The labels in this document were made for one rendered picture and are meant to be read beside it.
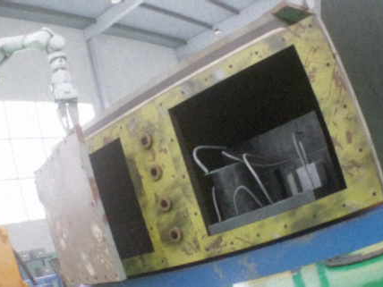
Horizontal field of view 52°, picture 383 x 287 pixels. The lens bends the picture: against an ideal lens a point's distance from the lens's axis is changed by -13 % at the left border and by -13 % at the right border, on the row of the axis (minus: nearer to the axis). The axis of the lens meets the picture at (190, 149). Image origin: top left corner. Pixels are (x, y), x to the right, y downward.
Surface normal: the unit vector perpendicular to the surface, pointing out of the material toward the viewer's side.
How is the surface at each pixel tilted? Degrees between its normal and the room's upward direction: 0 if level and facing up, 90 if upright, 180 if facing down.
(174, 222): 90
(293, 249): 90
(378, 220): 90
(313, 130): 90
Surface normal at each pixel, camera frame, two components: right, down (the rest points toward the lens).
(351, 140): -0.59, 0.04
